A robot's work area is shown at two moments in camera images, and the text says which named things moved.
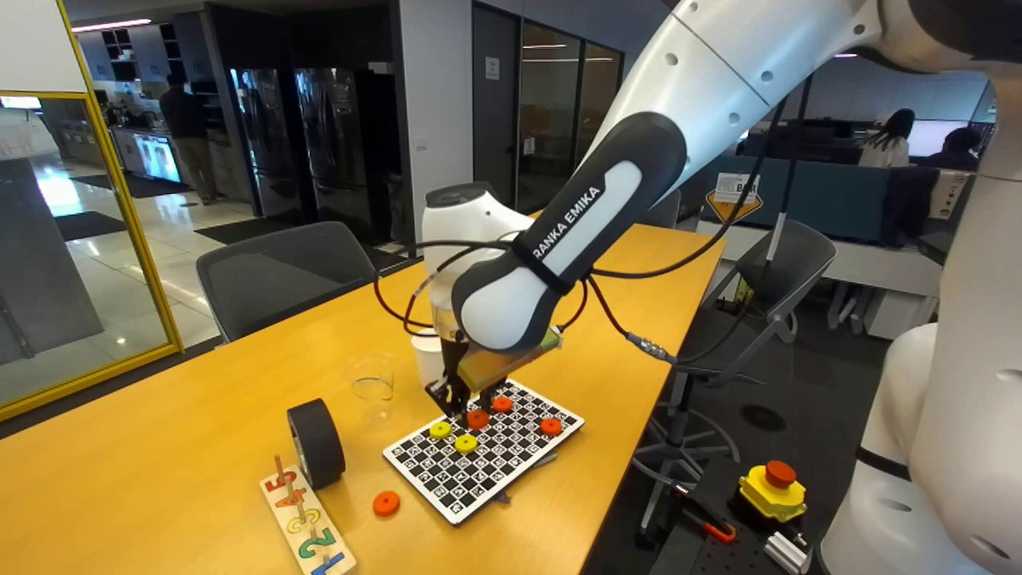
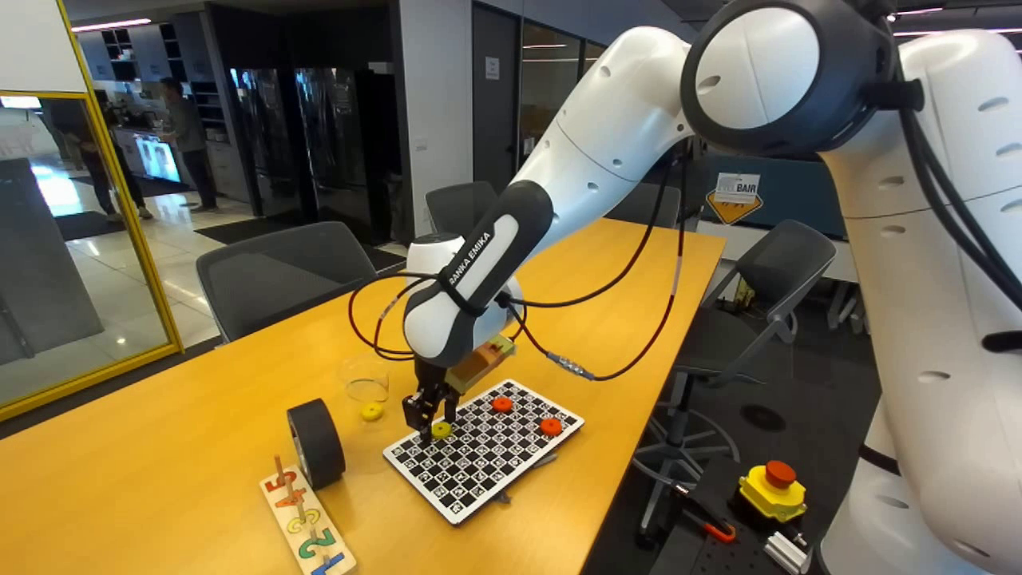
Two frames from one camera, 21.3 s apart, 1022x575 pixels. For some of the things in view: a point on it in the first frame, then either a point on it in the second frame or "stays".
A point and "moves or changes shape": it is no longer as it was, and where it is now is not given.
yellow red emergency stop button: [775, 489] stays
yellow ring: [467, 442] → [442, 426]
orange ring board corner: [550, 426] stays
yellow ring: [438, 431] moves or changes shape
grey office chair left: [268, 272] stays
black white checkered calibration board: [458, 464] stays
